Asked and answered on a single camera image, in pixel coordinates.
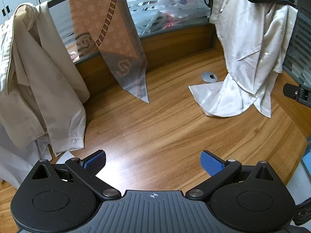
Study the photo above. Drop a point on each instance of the beige shirt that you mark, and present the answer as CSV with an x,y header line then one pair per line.
x,y
36,65

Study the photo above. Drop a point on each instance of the cream satin shirt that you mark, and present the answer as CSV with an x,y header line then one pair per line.
x,y
247,41

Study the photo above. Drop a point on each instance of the light blue object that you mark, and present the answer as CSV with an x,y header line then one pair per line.
x,y
306,159

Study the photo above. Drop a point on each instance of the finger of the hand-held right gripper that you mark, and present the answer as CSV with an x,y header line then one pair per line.
x,y
291,91

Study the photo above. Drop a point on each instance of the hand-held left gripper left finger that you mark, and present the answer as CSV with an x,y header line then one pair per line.
x,y
96,161

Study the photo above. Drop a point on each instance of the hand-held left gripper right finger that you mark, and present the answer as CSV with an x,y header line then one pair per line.
x,y
211,162

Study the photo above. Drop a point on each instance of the glass and wood desk partition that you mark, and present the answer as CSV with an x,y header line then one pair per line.
x,y
298,46
150,17

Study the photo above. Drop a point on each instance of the orange patterned scarf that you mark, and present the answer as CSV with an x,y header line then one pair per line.
x,y
114,29

